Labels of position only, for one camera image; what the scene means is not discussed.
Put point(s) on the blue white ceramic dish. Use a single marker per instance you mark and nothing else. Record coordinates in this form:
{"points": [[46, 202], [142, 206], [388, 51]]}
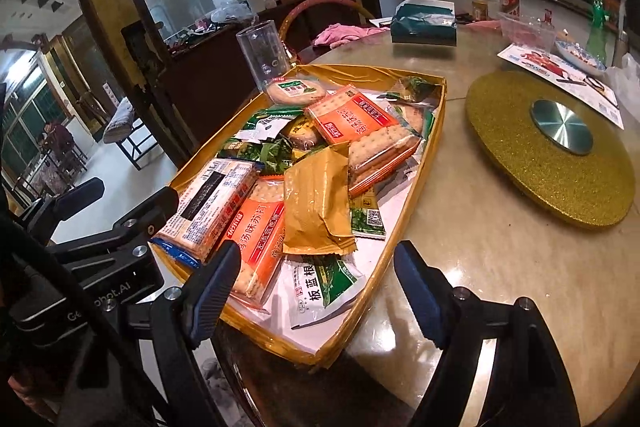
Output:
{"points": [[573, 53]]}

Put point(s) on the orange cracker pack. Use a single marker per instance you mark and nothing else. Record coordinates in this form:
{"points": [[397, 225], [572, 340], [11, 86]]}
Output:
{"points": [[378, 143], [258, 229]]}

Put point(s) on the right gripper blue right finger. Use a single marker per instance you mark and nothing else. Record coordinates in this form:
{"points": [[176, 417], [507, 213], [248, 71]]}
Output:
{"points": [[427, 291]]}

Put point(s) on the white liquor bottle red cap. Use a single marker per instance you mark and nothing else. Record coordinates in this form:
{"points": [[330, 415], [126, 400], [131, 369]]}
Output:
{"points": [[510, 7]]}

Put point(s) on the person's left hand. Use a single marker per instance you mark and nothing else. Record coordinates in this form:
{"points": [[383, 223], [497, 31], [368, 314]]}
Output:
{"points": [[26, 393]]}

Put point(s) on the printed advertising flyer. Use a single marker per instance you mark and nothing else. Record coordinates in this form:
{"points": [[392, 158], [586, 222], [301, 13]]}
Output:
{"points": [[590, 90]]}

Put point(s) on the gold foil snack bag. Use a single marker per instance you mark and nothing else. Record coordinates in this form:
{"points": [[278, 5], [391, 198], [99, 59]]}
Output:
{"points": [[316, 205]]}

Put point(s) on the gold glitter turntable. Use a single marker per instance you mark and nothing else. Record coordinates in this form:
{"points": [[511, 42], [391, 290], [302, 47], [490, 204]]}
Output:
{"points": [[594, 191]]}

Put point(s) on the wooden round-back chair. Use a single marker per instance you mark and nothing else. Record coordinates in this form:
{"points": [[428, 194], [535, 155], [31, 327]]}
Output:
{"points": [[308, 18]]}

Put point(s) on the blue white cracker pack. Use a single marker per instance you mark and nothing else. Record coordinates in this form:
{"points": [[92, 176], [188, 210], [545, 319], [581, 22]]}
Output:
{"points": [[206, 208]]}

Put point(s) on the pink cloth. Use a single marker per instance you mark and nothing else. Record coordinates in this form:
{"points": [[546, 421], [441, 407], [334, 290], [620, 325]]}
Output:
{"points": [[337, 35]]}

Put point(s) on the white plastic bag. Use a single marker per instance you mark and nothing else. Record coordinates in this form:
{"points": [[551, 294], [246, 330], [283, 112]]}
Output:
{"points": [[625, 82]]}

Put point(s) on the gold-rimmed white tray box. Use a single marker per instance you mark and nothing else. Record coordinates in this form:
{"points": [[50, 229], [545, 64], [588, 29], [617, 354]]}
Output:
{"points": [[270, 327]]}

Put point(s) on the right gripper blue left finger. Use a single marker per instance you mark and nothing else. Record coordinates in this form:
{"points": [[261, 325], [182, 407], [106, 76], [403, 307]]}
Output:
{"points": [[208, 290]]}

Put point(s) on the clear plastic container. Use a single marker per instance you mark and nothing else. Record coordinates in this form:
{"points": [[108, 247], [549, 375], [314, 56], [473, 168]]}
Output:
{"points": [[528, 31]]}

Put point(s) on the green plastic bottle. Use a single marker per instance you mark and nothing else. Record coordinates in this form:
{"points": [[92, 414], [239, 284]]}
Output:
{"points": [[596, 43]]}

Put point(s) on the clear plastic pitcher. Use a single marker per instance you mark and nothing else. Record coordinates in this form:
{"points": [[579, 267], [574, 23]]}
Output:
{"points": [[264, 52]]}

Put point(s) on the steel thermos flask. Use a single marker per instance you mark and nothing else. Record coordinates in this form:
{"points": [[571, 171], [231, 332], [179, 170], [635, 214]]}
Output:
{"points": [[621, 42]]}

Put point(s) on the yellow green pea snack packet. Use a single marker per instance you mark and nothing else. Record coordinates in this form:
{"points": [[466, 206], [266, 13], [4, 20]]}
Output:
{"points": [[413, 90]]}

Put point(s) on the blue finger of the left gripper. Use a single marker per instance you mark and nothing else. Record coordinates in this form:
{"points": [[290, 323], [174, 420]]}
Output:
{"points": [[41, 219]]}

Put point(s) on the white green banlangen sachet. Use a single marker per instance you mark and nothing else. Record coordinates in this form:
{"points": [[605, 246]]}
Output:
{"points": [[322, 286]]}

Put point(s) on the teal tissue pack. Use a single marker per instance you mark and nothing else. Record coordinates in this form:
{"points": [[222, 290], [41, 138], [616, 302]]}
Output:
{"points": [[431, 22]]}

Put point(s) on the round green-label cracker pack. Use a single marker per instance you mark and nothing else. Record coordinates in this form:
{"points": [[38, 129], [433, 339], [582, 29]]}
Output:
{"points": [[295, 91]]}

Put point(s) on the yellow soda cracker pack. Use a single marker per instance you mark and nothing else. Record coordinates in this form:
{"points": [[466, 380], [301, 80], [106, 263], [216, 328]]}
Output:
{"points": [[302, 134]]}

